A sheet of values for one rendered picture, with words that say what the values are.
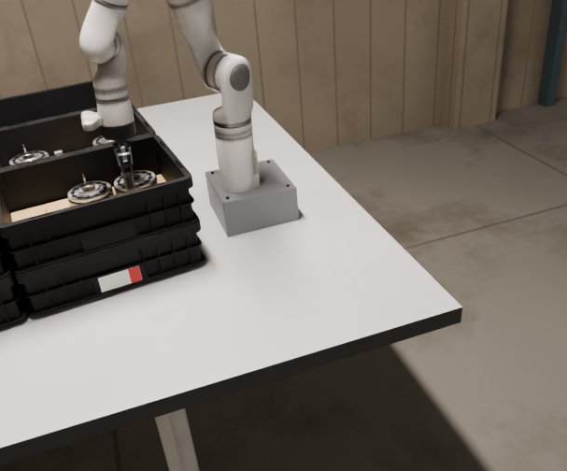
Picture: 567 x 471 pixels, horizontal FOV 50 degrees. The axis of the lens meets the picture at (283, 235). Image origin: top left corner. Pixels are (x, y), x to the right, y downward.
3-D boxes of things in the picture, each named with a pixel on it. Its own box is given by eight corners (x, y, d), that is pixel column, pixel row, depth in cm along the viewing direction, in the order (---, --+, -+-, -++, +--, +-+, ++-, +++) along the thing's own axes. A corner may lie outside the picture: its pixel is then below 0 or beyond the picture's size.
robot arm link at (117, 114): (81, 121, 136) (76, 93, 133) (132, 113, 139) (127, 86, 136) (83, 133, 129) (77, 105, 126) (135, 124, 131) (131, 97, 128)
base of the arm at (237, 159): (249, 174, 158) (244, 111, 149) (262, 188, 150) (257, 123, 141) (216, 181, 155) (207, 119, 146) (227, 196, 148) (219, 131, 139)
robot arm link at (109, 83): (106, 92, 137) (91, 103, 129) (92, 21, 129) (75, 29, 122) (135, 91, 136) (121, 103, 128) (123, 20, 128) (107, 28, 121)
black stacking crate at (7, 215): (165, 176, 157) (157, 135, 152) (201, 225, 134) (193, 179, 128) (6, 218, 145) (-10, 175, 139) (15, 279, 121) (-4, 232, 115)
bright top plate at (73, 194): (106, 178, 148) (106, 177, 148) (115, 194, 140) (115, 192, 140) (64, 190, 145) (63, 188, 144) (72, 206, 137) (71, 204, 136)
